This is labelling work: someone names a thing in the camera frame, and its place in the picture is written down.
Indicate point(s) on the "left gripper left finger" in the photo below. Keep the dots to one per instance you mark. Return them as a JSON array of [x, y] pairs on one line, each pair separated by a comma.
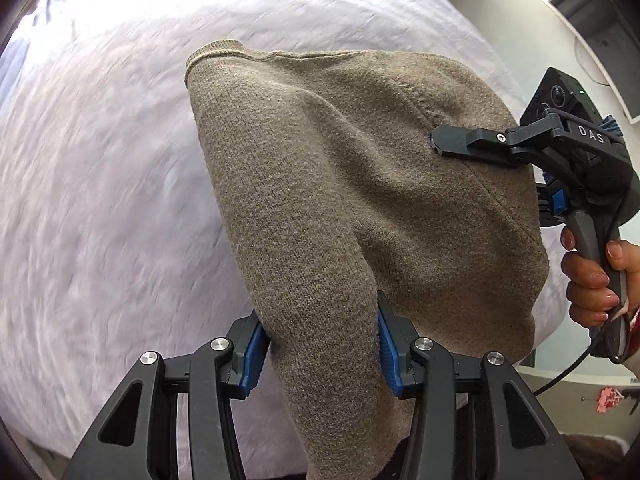
[[135, 434]]

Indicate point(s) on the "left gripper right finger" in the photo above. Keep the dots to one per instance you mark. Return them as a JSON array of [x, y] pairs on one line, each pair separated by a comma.
[[473, 418]]

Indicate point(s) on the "wall mounted television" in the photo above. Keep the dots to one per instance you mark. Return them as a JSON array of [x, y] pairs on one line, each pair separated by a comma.
[[601, 29]]

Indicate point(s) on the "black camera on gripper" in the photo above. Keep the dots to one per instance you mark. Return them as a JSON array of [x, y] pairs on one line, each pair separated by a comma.
[[566, 97]]

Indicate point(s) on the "brown knit sweater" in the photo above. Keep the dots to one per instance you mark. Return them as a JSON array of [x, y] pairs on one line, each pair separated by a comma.
[[333, 197]]

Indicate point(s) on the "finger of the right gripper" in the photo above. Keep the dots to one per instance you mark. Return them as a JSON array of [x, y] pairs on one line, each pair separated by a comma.
[[474, 145]]

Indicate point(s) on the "person's right hand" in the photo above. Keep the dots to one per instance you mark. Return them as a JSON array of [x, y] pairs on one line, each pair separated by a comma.
[[589, 291]]

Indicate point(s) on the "pink paper scrap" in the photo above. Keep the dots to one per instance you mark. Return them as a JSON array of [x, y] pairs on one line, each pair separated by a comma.
[[609, 398]]

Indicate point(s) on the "lavender embossed bed blanket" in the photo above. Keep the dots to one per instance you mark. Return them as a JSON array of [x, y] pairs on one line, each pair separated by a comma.
[[111, 240]]

